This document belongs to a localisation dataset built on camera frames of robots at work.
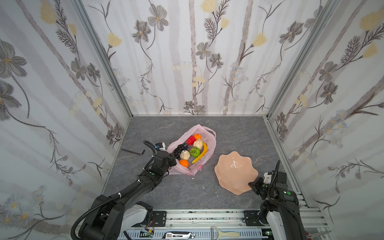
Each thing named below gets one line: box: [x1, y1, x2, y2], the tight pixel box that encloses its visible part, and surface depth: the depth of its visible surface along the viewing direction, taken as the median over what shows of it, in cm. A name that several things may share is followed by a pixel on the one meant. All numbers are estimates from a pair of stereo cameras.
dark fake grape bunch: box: [171, 142, 189, 161], surface depth 97 cm
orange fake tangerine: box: [179, 159, 189, 168], surface depth 90 cm
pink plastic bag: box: [167, 124, 217, 176], surface depth 90 cm
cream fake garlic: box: [193, 138, 204, 150], surface depth 100 cm
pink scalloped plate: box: [214, 151, 259, 195], surface depth 90 cm
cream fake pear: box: [179, 150, 191, 161], surface depth 92 cm
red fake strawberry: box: [186, 135, 197, 146], surface depth 100 cm
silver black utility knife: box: [162, 231, 196, 240], surface depth 70 cm
